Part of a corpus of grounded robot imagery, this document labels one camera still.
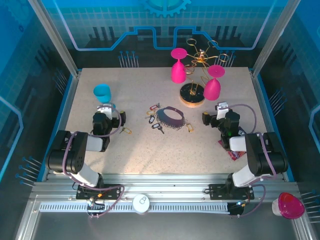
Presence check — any slotted cable duct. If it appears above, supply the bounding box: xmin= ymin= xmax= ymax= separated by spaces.
xmin=39 ymin=201 xmax=230 ymax=214

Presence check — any white cup pink lid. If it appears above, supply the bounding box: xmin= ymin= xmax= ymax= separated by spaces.
xmin=271 ymin=191 xmax=306 ymax=220

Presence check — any aluminium front rail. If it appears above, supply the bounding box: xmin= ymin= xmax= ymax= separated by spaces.
xmin=31 ymin=172 xmax=300 ymax=202

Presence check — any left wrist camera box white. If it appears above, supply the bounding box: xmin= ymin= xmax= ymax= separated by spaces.
xmin=96 ymin=103 xmax=114 ymax=118

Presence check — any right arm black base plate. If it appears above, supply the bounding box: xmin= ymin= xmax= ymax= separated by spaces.
xmin=208 ymin=183 xmax=255 ymax=201

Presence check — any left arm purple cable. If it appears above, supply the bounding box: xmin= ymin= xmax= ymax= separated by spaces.
xmin=61 ymin=104 xmax=125 ymax=220

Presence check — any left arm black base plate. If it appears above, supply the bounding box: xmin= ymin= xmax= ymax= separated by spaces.
xmin=75 ymin=183 xmax=125 ymax=201

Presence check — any aluminium side rail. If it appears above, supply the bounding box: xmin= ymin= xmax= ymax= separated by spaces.
xmin=41 ymin=69 xmax=82 ymax=182
xmin=248 ymin=69 xmax=287 ymax=181

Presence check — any purple pink snack packet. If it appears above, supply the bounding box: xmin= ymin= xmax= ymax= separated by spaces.
xmin=217 ymin=126 xmax=248 ymax=162

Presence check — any bunch of keys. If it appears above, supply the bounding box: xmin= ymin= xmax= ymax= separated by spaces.
xmin=151 ymin=122 xmax=166 ymax=135

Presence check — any aluminium frame post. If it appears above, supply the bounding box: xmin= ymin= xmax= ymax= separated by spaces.
xmin=27 ymin=0 xmax=82 ymax=77
xmin=251 ymin=0 xmax=302 ymax=78

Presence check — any gold wire glass rack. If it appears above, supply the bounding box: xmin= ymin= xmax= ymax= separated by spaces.
xmin=178 ymin=37 xmax=230 ymax=109

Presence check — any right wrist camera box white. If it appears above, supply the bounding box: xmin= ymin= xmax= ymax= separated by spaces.
xmin=215 ymin=101 xmax=230 ymax=120

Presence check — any white tin can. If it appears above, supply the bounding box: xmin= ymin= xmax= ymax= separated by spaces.
xmin=132 ymin=193 xmax=151 ymax=215

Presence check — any blue table border strip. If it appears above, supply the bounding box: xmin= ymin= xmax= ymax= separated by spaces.
xmin=36 ymin=74 xmax=77 ymax=182
xmin=256 ymin=74 xmax=295 ymax=182

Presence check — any blue plastic wine cup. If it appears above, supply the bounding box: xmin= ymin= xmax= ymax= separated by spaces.
xmin=93 ymin=83 xmax=117 ymax=111

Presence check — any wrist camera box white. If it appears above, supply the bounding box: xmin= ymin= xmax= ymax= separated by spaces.
xmin=96 ymin=103 xmax=114 ymax=118
xmin=215 ymin=101 xmax=230 ymax=120

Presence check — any pink plastic wine cup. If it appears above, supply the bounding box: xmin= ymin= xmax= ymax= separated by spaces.
xmin=170 ymin=48 xmax=188 ymax=84
xmin=202 ymin=64 xmax=226 ymax=102

